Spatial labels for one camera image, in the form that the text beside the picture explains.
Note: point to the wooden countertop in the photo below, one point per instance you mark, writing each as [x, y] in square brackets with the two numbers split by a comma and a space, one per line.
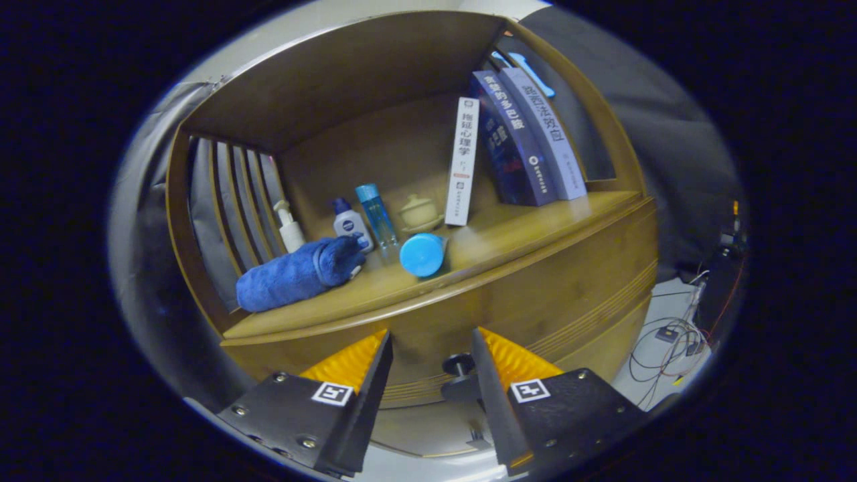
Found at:
[509, 234]

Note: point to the lavender book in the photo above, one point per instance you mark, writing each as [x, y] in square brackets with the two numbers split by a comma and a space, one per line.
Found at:
[552, 140]

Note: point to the white book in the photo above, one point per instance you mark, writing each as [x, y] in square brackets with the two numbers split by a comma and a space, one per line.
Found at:
[462, 161]

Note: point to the beige lidded teacup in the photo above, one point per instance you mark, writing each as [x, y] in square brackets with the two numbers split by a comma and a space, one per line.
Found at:
[420, 214]

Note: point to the rolled blue towel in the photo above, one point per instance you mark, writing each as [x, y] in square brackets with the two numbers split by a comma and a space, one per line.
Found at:
[288, 278]

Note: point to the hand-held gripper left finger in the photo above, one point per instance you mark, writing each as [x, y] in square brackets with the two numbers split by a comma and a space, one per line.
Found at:
[358, 415]

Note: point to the wooden cabinet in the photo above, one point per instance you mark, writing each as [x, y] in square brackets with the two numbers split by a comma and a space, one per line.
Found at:
[361, 80]

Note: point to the orange black tool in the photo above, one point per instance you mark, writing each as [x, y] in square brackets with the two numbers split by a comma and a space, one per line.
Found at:
[730, 248]

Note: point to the white pump bottle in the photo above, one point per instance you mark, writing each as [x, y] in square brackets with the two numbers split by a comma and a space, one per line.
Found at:
[291, 234]

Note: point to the wooden drawer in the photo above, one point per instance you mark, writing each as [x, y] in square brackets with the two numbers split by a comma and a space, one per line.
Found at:
[535, 294]

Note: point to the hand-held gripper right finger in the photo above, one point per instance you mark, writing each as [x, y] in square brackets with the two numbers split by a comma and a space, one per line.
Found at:
[499, 408]

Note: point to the blue white cosmetic tube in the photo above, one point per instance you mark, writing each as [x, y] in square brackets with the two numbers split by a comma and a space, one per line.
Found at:
[422, 256]

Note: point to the clear blue bottle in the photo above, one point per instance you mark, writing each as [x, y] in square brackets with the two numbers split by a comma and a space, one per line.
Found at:
[376, 214]

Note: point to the white lotion bottle blue cap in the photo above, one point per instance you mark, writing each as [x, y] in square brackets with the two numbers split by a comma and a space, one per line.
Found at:
[351, 224]

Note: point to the dark blue book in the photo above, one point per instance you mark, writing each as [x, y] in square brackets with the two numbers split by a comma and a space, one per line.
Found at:
[512, 147]

